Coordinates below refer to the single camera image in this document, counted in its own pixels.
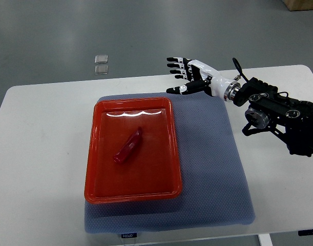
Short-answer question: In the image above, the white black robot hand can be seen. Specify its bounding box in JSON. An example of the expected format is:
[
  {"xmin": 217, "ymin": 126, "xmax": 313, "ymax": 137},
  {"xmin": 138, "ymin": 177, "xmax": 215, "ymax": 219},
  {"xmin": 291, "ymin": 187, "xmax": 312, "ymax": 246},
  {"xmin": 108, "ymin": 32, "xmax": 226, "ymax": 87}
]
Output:
[{"xmin": 166, "ymin": 57, "xmax": 241, "ymax": 101}]

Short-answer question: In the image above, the red plastic tray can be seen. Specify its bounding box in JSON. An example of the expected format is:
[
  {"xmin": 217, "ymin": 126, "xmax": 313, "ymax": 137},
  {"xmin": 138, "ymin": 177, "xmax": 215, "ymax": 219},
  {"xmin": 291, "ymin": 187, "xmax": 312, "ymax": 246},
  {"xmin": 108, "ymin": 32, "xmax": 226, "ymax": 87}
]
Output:
[{"xmin": 84, "ymin": 96, "xmax": 182, "ymax": 204}]

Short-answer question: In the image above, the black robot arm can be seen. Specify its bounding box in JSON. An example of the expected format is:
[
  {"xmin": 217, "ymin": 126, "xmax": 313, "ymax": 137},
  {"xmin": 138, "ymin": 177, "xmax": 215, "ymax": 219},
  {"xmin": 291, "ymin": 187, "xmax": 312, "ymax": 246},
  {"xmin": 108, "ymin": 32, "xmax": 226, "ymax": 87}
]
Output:
[{"xmin": 231, "ymin": 77, "xmax": 313, "ymax": 157}]

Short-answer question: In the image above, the upper floor outlet plate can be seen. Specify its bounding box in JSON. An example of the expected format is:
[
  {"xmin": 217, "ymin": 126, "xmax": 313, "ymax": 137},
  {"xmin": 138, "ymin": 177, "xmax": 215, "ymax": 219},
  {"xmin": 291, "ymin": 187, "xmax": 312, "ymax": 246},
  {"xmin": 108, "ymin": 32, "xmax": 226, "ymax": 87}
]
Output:
[{"xmin": 94, "ymin": 54, "xmax": 108, "ymax": 64}]

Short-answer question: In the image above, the black table label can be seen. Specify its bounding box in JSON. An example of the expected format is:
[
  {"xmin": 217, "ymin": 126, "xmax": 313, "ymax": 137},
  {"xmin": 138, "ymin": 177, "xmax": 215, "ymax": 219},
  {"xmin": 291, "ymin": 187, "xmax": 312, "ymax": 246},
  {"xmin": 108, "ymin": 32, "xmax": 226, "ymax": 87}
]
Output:
[{"xmin": 121, "ymin": 233, "xmax": 137, "ymax": 239}]

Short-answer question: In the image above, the cardboard box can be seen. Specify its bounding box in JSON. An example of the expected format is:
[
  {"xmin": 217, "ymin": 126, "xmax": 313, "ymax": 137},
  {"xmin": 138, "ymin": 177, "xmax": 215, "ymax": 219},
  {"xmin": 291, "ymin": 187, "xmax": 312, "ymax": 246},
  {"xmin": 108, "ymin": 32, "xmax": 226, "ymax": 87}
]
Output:
[{"xmin": 282, "ymin": 0, "xmax": 313, "ymax": 11}]

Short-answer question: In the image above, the white table leg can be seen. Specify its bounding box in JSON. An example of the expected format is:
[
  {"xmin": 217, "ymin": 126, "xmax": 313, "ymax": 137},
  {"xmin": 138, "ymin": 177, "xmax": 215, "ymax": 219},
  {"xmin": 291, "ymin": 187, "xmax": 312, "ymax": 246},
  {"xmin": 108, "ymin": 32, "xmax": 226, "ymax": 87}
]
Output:
[{"xmin": 258, "ymin": 234, "xmax": 273, "ymax": 246}]

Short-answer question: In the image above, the red pepper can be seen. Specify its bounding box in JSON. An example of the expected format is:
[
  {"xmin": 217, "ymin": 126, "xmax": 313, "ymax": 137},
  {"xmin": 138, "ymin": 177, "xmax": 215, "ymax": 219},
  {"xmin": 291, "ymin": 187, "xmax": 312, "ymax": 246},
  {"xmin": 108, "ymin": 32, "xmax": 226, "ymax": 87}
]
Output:
[{"xmin": 113, "ymin": 127, "xmax": 143, "ymax": 163}]

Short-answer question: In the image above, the grey-blue mesh mat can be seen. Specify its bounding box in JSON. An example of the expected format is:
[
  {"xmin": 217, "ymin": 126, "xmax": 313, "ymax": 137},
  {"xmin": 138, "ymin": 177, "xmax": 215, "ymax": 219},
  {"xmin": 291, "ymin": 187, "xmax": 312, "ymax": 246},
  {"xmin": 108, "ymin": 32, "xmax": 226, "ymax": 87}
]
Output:
[{"xmin": 85, "ymin": 93, "xmax": 255, "ymax": 234}]

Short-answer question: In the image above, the black table control panel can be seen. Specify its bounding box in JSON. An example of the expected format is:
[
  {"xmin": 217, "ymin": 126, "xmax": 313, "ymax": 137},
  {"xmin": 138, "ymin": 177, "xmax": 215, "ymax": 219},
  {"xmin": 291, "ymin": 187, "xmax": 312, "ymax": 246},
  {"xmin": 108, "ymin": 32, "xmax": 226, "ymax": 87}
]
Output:
[{"xmin": 298, "ymin": 229, "xmax": 313, "ymax": 236}]

